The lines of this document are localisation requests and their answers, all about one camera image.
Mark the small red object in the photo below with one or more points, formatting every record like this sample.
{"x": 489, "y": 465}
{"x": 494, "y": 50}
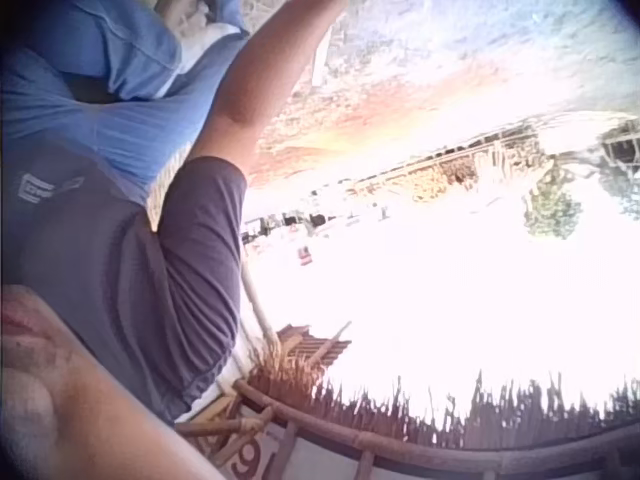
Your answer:
{"x": 305, "y": 256}

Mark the row of dark stalls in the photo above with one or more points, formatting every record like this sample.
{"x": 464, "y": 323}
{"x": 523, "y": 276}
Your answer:
{"x": 300, "y": 222}

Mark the bamboo pole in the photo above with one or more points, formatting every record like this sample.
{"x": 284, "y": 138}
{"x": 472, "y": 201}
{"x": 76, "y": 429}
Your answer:
{"x": 260, "y": 310}

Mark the woven straw seat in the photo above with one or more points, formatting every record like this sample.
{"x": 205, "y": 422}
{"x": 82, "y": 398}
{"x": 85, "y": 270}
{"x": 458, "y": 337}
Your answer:
{"x": 162, "y": 190}

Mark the white sign board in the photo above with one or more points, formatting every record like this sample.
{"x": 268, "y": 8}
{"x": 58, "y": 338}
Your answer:
{"x": 250, "y": 455}

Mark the small green tree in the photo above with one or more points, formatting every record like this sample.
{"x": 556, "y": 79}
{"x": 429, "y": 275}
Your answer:
{"x": 550, "y": 210}

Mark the white cloth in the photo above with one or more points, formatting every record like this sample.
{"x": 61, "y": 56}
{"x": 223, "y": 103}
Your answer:
{"x": 200, "y": 35}

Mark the person's legs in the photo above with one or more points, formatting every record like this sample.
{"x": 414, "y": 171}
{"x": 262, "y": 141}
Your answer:
{"x": 100, "y": 90}

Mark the white post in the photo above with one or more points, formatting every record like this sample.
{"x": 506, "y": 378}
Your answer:
{"x": 320, "y": 57}

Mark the thatched roof with bamboo frame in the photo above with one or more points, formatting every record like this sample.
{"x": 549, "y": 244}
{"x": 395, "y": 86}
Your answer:
{"x": 400, "y": 445}

